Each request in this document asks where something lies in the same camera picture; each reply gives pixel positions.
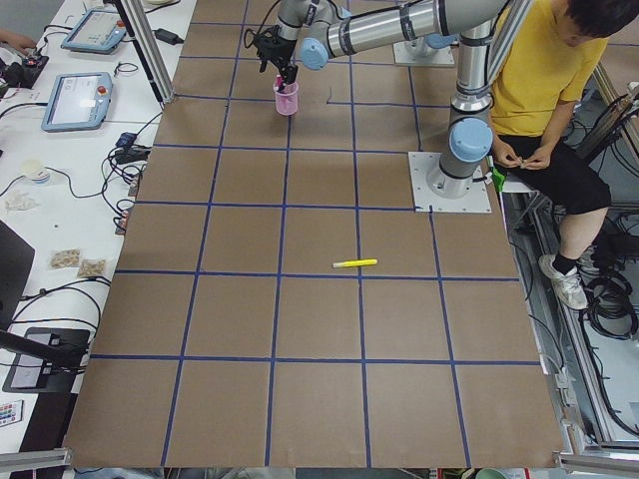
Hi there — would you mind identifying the snack bag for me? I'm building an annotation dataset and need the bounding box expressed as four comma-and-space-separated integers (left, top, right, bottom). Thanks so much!
48, 248, 82, 269
77, 258, 107, 278

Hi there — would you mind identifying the white remote control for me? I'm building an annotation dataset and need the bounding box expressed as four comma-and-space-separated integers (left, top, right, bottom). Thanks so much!
0, 399, 24, 427

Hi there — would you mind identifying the aluminium frame post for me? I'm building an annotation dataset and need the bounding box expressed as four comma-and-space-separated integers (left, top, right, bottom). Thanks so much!
110, 0, 175, 105

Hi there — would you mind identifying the yellow marker pen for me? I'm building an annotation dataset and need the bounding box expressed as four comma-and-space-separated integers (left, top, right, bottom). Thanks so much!
331, 258, 378, 268

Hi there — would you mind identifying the snack bag right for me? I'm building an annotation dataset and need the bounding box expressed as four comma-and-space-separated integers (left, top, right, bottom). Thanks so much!
77, 258, 107, 278

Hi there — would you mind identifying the snack bag left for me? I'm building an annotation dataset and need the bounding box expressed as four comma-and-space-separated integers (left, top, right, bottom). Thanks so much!
48, 248, 82, 269

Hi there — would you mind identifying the white tape roll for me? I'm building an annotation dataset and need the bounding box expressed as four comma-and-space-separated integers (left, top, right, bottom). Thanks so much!
21, 159, 51, 185

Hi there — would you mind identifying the person in yellow shirt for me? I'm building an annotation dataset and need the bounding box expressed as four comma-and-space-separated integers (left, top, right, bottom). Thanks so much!
490, 1, 638, 310

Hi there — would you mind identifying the pink mesh pen cup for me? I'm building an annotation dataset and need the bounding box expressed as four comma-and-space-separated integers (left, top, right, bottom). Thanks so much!
274, 82, 299, 116

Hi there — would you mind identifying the teach pendant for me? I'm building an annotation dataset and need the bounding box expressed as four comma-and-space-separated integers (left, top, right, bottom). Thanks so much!
41, 72, 113, 133
61, 9, 127, 55

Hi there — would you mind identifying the black power adapter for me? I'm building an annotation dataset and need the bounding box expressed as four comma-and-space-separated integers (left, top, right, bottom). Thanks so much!
154, 28, 184, 45

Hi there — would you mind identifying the lower teach pendant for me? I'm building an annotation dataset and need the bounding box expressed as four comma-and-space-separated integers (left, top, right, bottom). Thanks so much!
41, 72, 113, 133

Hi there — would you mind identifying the upper teach pendant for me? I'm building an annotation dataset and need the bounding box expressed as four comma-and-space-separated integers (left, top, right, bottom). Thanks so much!
61, 9, 127, 55

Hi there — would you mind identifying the black monitor stand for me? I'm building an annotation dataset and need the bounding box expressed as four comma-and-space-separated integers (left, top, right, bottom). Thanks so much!
1, 224, 89, 393

